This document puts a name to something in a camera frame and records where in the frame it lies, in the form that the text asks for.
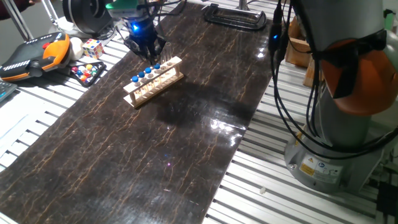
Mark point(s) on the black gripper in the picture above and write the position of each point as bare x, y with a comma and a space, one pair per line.
140, 34

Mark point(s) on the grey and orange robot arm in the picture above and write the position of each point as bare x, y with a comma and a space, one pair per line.
351, 77

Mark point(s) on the person forearm dark sleeve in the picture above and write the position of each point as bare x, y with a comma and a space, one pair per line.
12, 9

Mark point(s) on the open glass test tube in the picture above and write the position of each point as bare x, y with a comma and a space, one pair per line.
168, 51
163, 57

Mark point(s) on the wooden test tube rack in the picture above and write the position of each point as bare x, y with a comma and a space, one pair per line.
149, 91

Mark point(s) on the rubik's cube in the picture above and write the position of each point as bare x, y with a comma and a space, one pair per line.
93, 48

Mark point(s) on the black triangle tray with balls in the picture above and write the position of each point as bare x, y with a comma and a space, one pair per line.
87, 73

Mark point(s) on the black round spool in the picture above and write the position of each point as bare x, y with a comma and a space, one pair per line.
87, 15

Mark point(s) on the white ball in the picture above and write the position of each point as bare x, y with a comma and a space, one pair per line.
76, 48

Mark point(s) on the dark marble pattern mat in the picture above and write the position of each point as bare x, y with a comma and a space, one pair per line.
140, 149

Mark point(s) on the orange and black teach pendant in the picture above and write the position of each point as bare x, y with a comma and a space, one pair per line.
34, 59

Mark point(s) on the wooden block stack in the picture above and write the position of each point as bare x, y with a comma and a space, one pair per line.
298, 49

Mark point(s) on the black keyboard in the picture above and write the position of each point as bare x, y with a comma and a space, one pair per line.
6, 90

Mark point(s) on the white paper sheet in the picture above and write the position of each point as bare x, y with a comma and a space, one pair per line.
15, 124

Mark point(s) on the small white plastic piece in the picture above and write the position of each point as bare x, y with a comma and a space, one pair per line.
262, 189

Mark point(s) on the black power box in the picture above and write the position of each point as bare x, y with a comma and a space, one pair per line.
387, 199

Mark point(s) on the green gripper mount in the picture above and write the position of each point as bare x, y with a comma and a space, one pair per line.
124, 4

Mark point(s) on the aluminium frame post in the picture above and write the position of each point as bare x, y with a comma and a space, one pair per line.
18, 21

